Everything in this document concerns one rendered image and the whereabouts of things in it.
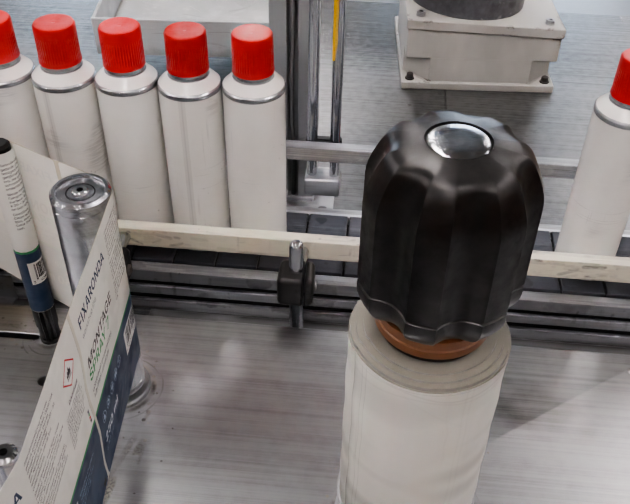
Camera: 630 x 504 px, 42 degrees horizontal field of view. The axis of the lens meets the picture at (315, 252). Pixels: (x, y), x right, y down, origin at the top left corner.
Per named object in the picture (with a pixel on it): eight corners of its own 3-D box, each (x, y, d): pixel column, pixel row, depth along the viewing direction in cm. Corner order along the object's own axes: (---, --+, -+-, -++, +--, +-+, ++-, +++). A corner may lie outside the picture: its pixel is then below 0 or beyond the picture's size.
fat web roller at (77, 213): (82, 408, 61) (30, 208, 49) (100, 362, 65) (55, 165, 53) (142, 413, 61) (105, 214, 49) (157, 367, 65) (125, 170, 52)
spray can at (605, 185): (556, 279, 73) (615, 71, 60) (549, 241, 77) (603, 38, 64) (616, 283, 73) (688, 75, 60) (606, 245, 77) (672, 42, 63)
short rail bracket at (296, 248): (277, 355, 72) (275, 252, 65) (281, 331, 75) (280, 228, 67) (313, 358, 72) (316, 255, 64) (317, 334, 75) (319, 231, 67)
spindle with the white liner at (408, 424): (328, 576, 52) (348, 194, 32) (338, 457, 59) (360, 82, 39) (471, 590, 51) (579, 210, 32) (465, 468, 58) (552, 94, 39)
